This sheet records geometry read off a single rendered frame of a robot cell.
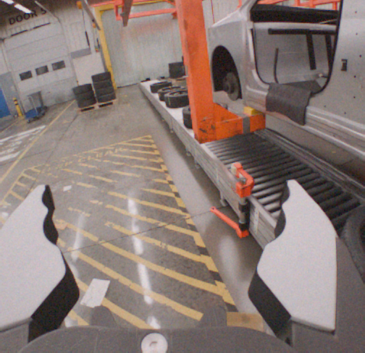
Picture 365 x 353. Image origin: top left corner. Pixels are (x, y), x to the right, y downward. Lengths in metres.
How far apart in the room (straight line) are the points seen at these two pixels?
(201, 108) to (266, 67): 0.72
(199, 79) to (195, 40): 0.29
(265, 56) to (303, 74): 0.45
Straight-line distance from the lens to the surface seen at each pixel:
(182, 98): 4.25
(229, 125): 1.97
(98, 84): 7.61
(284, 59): 2.27
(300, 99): 1.55
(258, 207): 1.39
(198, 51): 1.77
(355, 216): 1.31
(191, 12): 1.79
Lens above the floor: 1.30
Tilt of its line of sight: 30 degrees down
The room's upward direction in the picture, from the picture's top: 9 degrees counter-clockwise
